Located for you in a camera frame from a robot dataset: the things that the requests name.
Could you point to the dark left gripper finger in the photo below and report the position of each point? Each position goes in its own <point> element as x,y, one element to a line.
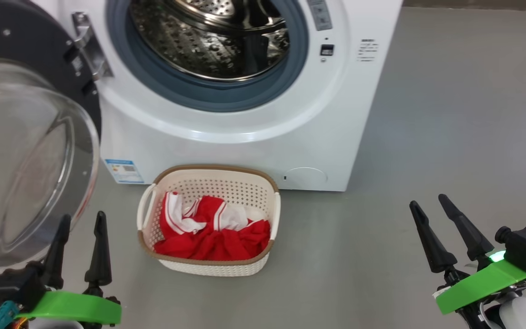
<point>99,256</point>
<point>57,260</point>

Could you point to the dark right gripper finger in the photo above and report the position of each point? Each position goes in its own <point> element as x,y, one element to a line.
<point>434,246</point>
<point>470,237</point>

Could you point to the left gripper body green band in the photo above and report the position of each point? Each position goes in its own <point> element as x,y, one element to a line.
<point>80,308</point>

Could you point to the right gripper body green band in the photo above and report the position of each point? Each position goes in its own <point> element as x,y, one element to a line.
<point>482,283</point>

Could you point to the black glass washing machine door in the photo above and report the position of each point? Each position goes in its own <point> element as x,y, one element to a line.
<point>25,160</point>

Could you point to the red and white clothing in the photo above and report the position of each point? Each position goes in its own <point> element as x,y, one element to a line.
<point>217,242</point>

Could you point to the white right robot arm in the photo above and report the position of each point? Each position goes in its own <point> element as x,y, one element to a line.
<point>523,315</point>

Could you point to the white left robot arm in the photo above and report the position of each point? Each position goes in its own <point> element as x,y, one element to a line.
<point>57,324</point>

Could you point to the cream basket with brown rim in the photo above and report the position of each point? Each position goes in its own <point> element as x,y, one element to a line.
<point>217,183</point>

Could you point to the white washing machine body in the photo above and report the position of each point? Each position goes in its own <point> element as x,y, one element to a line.
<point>336,137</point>

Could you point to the grey rubber door gasket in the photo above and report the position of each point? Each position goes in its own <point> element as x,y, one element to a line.
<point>208,96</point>

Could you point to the metal door hinge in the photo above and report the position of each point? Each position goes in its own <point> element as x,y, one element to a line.
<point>92,50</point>

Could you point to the blue energy label sticker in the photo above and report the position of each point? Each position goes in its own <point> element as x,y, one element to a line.
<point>124,171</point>

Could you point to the round white filter cover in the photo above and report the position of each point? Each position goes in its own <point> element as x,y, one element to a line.
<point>306,177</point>

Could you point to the perforated steel drum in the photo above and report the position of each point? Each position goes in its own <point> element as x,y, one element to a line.
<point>199,45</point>

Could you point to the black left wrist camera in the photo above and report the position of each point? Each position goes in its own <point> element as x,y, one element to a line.
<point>21,285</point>

